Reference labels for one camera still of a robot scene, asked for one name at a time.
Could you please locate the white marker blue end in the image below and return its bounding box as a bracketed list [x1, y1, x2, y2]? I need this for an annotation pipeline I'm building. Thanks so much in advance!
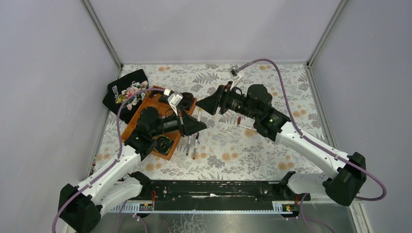
[186, 136, 191, 156]

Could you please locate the white marker red tip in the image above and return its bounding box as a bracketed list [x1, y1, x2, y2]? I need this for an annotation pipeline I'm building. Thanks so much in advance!
[238, 124, 256, 131]

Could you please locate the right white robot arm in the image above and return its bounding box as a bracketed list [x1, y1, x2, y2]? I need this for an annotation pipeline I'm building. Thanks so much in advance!
[196, 82, 366, 206]

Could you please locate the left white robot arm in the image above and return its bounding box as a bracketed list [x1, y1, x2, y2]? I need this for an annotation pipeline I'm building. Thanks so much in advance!
[52, 107, 207, 233]

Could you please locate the floral table mat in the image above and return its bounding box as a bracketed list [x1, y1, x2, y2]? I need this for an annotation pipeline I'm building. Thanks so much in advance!
[95, 64, 337, 182]

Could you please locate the rolled dark tie back right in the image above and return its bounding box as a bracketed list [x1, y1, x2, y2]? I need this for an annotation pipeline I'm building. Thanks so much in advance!
[178, 92, 194, 111]

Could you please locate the rolled tie blue yellow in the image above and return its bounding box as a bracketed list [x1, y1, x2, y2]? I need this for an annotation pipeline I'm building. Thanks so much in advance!
[154, 135, 174, 155]

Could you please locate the orange wooden divided tray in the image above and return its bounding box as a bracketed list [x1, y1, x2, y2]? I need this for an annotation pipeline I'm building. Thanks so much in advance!
[119, 98, 207, 160]

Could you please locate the black floral embroidered cloth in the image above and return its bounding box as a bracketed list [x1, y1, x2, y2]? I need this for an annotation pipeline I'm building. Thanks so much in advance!
[103, 69, 149, 124]

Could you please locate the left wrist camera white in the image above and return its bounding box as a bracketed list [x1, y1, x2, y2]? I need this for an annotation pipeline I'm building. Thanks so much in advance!
[163, 89, 183, 115]

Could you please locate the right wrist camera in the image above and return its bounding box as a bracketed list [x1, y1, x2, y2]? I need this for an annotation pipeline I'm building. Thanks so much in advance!
[229, 67, 244, 87]

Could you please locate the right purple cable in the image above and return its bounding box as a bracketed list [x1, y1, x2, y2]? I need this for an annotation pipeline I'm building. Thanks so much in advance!
[236, 59, 387, 233]

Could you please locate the purple cable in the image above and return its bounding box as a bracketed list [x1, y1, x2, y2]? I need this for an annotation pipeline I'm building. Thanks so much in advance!
[236, 59, 387, 233]
[51, 88, 170, 233]

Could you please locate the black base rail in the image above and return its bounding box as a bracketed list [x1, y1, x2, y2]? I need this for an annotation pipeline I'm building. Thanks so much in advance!
[125, 180, 311, 214]

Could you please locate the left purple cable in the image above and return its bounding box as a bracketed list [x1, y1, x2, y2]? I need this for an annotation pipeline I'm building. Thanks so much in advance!
[51, 88, 170, 233]

